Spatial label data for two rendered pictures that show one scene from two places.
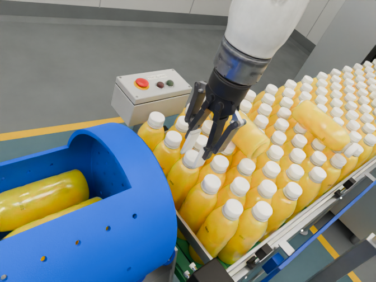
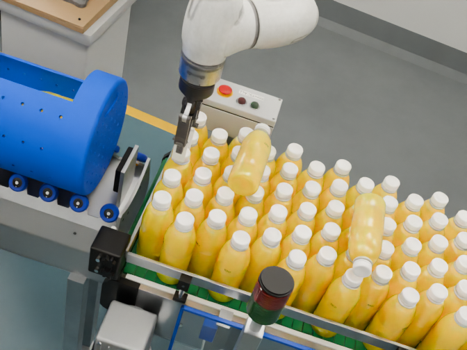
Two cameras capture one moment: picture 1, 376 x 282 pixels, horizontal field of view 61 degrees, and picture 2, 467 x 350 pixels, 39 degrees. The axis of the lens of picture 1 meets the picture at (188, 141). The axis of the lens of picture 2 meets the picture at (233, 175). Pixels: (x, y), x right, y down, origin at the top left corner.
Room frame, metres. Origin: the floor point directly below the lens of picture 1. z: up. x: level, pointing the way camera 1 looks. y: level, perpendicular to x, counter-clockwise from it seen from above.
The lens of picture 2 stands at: (0.04, -1.00, 2.17)
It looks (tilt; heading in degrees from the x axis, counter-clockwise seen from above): 45 degrees down; 57
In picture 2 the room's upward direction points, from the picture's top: 18 degrees clockwise
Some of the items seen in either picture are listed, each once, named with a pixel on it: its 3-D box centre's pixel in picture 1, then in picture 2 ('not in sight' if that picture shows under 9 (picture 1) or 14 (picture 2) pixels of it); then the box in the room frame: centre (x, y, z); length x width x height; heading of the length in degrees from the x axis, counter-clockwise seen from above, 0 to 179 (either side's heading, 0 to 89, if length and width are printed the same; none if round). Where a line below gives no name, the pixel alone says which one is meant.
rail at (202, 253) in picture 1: (167, 205); (154, 192); (0.49, -0.02, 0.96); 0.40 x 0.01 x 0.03; 56
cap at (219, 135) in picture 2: (184, 123); (219, 136); (0.65, 0.03, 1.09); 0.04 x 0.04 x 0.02
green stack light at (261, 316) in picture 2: not in sight; (266, 303); (0.54, -0.49, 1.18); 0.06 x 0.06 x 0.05
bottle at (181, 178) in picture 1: (179, 184); (175, 182); (0.53, -0.02, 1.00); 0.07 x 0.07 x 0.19
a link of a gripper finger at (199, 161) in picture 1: (202, 155); (180, 150); (0.52, -0.04, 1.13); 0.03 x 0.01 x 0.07; 145
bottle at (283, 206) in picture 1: (273, 212); (230, 267); (0.59, -0.28, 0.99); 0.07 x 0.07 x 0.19
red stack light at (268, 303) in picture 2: not in sight; (272, 289); (0.54, -0.49, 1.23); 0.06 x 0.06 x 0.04
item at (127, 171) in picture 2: not in sight; (124, 175); (0.42, 0.03, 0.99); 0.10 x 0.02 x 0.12; 56
